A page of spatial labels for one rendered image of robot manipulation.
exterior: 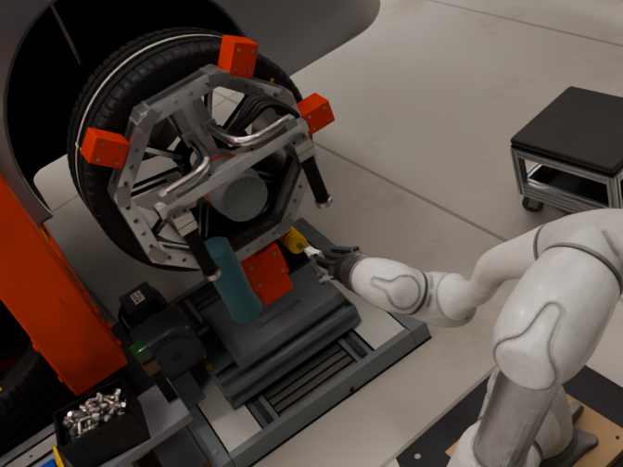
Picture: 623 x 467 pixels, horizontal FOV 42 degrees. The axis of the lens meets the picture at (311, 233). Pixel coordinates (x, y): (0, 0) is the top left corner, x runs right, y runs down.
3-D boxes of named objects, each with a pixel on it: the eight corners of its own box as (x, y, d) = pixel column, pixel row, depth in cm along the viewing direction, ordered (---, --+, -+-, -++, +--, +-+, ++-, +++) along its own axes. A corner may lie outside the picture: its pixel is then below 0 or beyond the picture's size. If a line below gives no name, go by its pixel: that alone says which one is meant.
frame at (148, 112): (324, 194, 244) (260, 31, 211) (336, 202, 239) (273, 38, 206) (168, 294, 231) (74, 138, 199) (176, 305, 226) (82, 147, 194)
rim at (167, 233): (163, 17, 223) (57, 166, 226) (196, 37, 205) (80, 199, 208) (286, 112, 255) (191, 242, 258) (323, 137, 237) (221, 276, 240)
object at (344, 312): (309, 272, 297) (300, 253, 291) (362, 322, 269) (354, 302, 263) (192, 350, 285) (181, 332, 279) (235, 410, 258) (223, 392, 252)
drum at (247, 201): (243, 175, 227) (224, 134, 219) (278, 206, 211) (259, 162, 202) (200, 202, 224) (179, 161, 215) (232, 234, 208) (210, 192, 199)
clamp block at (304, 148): (299, 141, 208) (293, 124, 205) (317, 154, 201) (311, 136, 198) (283, 151, 207) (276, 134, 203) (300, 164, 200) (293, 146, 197)
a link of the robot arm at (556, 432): (587, 415, 184) (570, 349, 171) (552, 479, 175) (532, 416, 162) (521, 395, 194) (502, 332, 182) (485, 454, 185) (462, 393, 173)
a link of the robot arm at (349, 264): (344, 272, 178) (331, 267, 183) (362, 305, 181) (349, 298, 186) (375, 248, 180) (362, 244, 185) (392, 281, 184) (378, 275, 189)
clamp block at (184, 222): (185, 211, 200) (176, 195, 197) (199, 227, 193) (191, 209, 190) (168, 222, 199) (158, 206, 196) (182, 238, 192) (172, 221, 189)
